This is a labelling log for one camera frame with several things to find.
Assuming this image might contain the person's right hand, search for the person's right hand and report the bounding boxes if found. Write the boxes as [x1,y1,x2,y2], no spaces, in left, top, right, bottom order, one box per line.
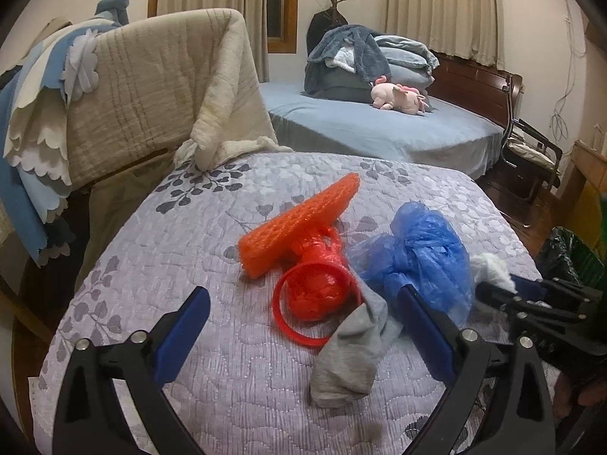
[552,370,607,420]

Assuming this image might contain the orange bubble wrap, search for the orange bubble wrap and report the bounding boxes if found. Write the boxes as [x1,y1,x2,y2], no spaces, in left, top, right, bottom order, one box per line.
[237,174,361,281]

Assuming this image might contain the white seat cushion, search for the white seat cushion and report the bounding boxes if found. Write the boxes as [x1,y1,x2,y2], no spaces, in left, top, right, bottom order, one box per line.
[507,135,555,168]

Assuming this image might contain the beige canvas cloth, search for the beige canvas cloth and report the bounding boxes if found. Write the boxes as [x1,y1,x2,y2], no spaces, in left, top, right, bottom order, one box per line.
[14,16,72,58]

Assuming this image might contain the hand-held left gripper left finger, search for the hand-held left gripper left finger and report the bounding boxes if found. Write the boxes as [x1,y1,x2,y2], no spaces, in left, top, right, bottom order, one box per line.
[51,286,212,455]

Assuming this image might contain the black metal chair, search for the black metal chair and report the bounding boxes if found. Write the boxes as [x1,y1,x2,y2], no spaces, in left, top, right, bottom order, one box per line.
[486,73,565,228]

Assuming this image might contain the blue plastic bag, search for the blue plastic bag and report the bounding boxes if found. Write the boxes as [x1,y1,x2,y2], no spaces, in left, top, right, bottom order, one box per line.
[348,200,475,323]

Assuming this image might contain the wooden coat rack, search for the wooden coat rack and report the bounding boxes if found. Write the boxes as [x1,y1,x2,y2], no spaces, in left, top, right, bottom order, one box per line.
[322,0,349,29]

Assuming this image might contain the wooden framed window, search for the wooden framed window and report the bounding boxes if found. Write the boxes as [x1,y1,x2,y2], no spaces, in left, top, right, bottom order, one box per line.
[263,0,300,53]

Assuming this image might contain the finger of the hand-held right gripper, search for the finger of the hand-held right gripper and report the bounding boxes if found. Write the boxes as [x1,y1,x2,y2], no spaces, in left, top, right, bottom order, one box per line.
[511,276,598,309]
[475,282,570,342]

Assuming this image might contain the blue and white scalloped cloth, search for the blue and white scalloped cloth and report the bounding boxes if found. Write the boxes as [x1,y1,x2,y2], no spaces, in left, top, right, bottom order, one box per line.
[0,24,102,268]

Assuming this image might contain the blue fleece robe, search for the blue fleece robe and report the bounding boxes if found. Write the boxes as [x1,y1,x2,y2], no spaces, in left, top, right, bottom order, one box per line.
[306,26,394,86]

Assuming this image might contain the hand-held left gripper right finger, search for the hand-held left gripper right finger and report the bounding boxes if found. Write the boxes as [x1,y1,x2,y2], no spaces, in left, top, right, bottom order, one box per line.
[397,284,557,455]

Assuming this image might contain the trash bin with black bag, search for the trash bin with black bag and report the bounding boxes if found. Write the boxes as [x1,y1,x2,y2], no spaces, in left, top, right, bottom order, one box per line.
[536,226,607,290]

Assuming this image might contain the tan cloth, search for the tan cloth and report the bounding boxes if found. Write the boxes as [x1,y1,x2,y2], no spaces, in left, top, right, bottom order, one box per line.
[76,149,190,290]

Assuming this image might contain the dark coat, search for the dark coat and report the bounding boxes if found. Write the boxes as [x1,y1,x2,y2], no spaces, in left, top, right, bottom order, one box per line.
[306,9,349,58]

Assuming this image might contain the beige quilted blanket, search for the beige quilted blanket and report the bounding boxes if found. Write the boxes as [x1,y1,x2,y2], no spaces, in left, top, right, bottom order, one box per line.
[66,8,295,188]

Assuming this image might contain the pink plush toy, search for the pink plush toy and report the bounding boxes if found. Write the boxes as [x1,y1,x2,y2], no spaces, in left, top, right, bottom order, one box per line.
[370,82,431,115]

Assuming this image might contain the grey sock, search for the grey sock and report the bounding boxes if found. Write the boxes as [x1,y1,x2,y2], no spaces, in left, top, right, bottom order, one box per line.
[310,287,404,408]

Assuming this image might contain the pile of folded blue duvets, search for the pile of folded blue duvets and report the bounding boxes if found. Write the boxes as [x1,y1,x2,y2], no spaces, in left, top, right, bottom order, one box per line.
[303,33,439,105]

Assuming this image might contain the white wall cables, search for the white wall cables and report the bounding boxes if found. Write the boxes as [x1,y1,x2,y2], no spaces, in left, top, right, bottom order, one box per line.
[550,0,584,140]

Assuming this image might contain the red crumpled plastic wrap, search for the red crumpled plastic wrap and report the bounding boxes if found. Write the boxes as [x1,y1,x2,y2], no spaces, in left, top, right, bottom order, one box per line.
[288,226,354,325]

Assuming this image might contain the grey floral quilt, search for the grey floral quilt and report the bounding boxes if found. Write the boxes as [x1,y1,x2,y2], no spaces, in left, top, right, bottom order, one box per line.
[28,149,546,455]

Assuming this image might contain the dusty blue cloth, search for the dusty blue cloth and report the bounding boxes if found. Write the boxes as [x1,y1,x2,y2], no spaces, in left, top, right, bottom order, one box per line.
[94,0,131,27]

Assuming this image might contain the bed with blue sheet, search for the bed with blue sheet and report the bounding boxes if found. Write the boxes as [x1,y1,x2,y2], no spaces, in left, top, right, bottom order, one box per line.
[258,80,506,185]

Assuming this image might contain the red plastic ring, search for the red plastic ring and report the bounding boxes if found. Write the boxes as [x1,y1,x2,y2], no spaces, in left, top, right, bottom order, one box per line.
[272,263,366,347]

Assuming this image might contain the dark wooden headboard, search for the dark wooden headboard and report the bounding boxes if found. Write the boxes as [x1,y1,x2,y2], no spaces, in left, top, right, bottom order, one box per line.
[434,52,525,129]

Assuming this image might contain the light wooden desk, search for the light wooden desk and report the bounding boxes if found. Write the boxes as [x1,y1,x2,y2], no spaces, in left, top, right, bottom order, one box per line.
[562,140,607,228]

